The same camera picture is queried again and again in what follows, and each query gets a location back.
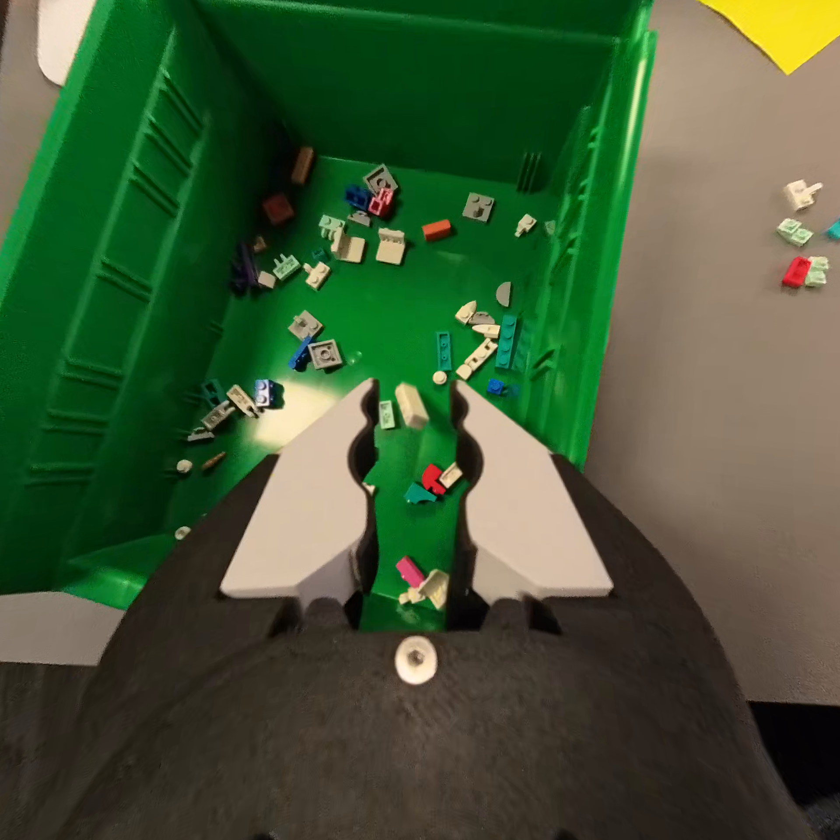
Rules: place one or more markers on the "pile of mixed lego pieces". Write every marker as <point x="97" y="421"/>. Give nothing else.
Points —
<point x="390" y="246"/>

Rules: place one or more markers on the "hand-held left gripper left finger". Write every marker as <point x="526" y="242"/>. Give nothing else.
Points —
<point x="302" y="525"/>

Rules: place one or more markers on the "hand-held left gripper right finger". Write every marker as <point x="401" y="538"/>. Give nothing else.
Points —
<point x="531" y="525"/>

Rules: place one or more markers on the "green plastic bin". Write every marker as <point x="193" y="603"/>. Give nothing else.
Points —
<point x="407" y="85"/>

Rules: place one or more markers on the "yellow sticky note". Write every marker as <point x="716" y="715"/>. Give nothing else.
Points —
<point x="781" y="26"/>

